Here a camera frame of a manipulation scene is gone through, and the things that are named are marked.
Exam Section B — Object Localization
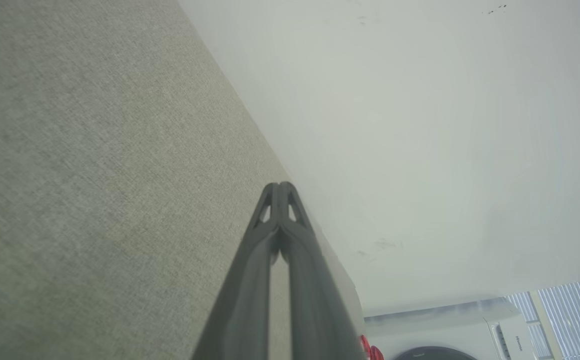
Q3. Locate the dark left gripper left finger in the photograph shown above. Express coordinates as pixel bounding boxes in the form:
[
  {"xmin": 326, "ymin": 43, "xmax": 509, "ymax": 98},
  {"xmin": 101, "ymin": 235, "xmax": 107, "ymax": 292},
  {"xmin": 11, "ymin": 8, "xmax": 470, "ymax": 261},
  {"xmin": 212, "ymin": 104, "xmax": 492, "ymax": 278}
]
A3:
[{"xmin": 191, "ymin": 182, "xmax": 283, "ymax": 360}]

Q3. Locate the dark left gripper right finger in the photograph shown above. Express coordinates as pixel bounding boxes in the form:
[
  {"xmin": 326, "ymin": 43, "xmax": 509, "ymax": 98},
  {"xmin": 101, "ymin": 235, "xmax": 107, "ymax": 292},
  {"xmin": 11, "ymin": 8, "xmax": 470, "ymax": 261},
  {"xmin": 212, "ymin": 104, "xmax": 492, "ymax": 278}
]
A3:
[{"xmin": 278, "ymin": 181, "xmax": 366, "ymax": 360}]

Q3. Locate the red and white garment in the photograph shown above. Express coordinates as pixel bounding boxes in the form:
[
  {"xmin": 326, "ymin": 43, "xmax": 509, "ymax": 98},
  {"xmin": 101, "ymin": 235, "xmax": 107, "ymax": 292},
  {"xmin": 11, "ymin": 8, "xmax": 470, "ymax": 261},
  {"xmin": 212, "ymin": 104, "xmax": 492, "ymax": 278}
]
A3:
[{"xmin": 359, "ymin": 334, "xmax": 384, "ymax": 360}]

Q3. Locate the dark round washing machine door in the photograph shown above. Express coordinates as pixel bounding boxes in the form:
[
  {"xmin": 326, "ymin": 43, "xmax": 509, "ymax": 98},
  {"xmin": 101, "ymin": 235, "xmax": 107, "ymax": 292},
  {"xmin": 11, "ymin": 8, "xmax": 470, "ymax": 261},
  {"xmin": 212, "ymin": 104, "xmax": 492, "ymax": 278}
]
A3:
[{"xmin": 394, "ymin": 345, "xmax": 479, "ymax": 360}]

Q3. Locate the white washing machine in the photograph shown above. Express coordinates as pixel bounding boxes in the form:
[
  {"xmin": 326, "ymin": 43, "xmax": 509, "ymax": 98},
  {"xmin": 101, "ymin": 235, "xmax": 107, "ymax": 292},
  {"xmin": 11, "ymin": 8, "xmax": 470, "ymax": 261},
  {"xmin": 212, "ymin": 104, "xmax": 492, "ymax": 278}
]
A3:
[{"xmin": 364, "ymin": 297, "xmax": 539, "ymax": 360}]

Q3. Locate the grey fabric sofa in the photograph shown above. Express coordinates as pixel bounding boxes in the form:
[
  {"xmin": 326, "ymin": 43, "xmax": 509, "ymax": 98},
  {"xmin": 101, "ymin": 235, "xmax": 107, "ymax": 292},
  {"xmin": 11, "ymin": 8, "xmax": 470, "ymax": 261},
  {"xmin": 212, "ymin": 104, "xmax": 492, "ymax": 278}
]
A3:
[{"xmin": 0, "ymin": 0, "xmax": 366, "ymax": 360}]

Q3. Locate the white window blind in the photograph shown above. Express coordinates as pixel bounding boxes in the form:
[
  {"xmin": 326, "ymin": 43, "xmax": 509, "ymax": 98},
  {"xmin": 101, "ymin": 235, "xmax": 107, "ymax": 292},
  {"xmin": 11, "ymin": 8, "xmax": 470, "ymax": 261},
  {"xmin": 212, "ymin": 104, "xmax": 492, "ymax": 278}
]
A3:
[{"xmin": 504, "ymin": 276, "xmax": 580, "ymax": 360}]

